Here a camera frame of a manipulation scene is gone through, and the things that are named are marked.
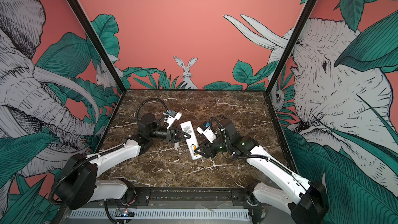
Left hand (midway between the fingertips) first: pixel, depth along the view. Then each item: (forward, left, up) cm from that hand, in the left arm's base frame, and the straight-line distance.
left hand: (188, 137), depth 67 cm
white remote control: (-1, -1, -2) cm, 3 cm away
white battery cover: (+8, +9, -25) cm, 28 cm away
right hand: (-3, -3, -5) cm, 7 cm away
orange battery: (-3, -2, -4) cm, 5 cm away
